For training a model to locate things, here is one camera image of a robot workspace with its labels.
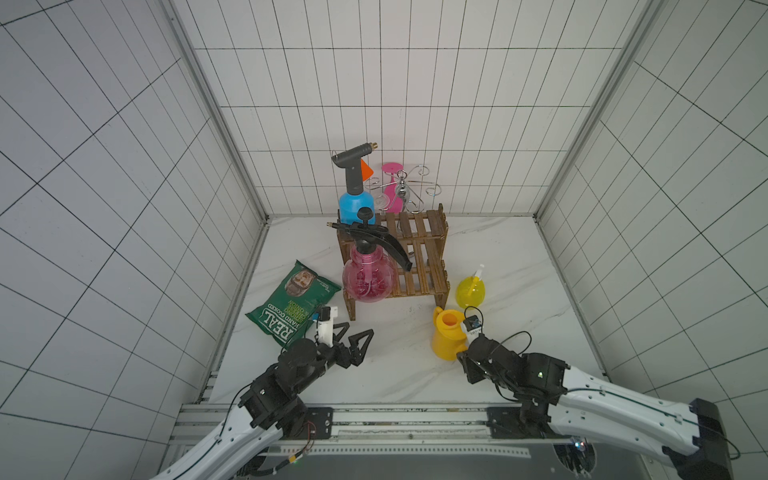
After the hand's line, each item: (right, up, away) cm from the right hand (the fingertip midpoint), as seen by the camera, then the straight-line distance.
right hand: (453, 358), depth 78 cm
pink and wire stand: (-14, +46, +12) cm, 50 cm away
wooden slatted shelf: (-8, +32, +1) cm, 33 cm away
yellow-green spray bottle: (+6, +17, +5) cm, 19 cm away
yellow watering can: (-1, +7, -2) cm, 7 cm away
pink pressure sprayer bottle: (-22, +24, -4) cm, 32 cm away
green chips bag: (-48, +11, +10) cm, 50 cm away
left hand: (-26, +7, -3) cm, 27 cm away
